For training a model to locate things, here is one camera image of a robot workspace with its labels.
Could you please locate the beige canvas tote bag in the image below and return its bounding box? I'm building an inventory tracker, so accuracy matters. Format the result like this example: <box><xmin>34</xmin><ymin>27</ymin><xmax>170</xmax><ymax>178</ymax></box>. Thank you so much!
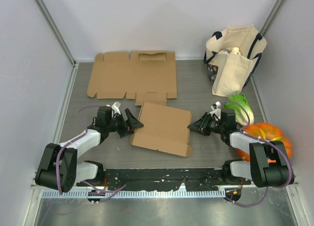
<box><xmin>204</xmin><ymin>25</ymin><xmax>266</xmax><ymax>97</ymax></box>

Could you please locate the orange pumpkin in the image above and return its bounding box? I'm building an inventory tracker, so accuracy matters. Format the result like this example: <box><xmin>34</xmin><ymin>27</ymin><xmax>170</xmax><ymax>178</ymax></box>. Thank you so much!
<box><xmin>244</xmin><ymin>122</ymin><xmax>292</xmax><ymax>160</ymax></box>

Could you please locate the green lettuce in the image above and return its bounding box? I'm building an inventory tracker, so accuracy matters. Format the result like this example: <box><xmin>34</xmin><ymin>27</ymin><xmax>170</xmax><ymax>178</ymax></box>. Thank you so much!
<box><xmin>224</xmin><ymin>94</ymin><xmax>254</xmax><ymax>126</ymax></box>

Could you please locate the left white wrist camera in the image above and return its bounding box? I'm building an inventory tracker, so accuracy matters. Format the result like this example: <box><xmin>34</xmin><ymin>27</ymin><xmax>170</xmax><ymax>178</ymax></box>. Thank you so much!
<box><xmin>106</xmin><ymin>101</ymin><xmax>121</xmax><ymax>117</ymax></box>

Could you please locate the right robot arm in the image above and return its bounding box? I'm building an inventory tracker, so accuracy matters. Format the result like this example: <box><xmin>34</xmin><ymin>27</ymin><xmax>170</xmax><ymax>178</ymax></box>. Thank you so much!
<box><xmin>188</xmin><ymin>109</ymin><xmax>294</xmax><ymax>188</ymax></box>

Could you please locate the white bottle in bag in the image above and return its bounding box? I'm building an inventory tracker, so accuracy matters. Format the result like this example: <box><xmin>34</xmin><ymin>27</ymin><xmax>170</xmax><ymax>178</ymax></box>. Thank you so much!
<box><xmin>218</xmin><ymin>47</ymin><xmax>241</xmax><ymax>57</ymax></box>

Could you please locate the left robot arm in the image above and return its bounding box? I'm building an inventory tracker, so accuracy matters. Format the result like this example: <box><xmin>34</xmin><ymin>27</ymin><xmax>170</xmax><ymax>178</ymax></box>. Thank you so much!
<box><xmin>35</xmin><ymin>102</ymin><xmax>144</xmax><ymax>194</ymax></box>

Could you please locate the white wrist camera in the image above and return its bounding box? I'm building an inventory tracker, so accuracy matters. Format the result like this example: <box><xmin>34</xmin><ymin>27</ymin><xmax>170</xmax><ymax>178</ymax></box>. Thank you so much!
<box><xmin>210</xmin><ymin>101</ymin><xmax>221</xmax><ymax>119</ymax></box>
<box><xmin>106</xmin><ymin>101</ymin><xmax>121</xmax><ymax>117</ymax></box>

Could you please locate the brown cardboard box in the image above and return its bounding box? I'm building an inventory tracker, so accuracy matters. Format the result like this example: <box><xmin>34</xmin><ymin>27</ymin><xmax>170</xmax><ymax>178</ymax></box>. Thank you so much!
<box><xmin>131</xmin><ymin>101</ymin><xmax>193</xmax><ymax>157</ymax></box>

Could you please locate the flat brown cardboard sheet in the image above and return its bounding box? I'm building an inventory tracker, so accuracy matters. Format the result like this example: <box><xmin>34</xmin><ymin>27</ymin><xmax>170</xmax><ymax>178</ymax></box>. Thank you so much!
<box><xmin>87</xmin><ymin>50</ymin><xmax>177</xmax><ymax>105</ymax></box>

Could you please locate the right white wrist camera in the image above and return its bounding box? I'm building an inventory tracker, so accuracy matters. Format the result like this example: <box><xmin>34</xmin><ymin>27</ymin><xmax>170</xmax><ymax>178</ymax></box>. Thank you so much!
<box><xmin>210</xmin><ymin>101</ymin><xmax>221</xmax><ymax>119</ymax></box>

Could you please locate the slotted cable duct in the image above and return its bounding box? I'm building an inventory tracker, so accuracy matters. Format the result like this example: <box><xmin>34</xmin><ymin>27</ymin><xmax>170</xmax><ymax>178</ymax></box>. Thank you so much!
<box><xmin>41</xmin><ymin>188</ymin><xmax>225</xmax><ymax>199</ymax></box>

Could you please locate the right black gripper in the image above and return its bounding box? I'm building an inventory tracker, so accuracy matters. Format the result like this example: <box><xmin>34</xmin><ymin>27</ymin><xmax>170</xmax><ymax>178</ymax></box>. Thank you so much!
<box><xmin>188</xmin><ymin>112</ymin><xmax>225</xmax><ymax>136</ymax></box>

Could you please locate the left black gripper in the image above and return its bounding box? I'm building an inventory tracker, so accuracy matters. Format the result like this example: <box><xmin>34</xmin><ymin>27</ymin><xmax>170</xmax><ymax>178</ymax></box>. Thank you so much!
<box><xmin>106</xmin><ymin>108</ymin><xmax>143</xmax><ymax>137</ymax></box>

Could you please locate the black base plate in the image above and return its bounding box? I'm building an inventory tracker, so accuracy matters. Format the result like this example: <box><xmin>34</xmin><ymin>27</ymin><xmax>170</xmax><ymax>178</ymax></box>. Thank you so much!
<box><xmin>88</xmin><ymin>168</ymin><xmax>251</xmax><ymax>192</ymax></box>

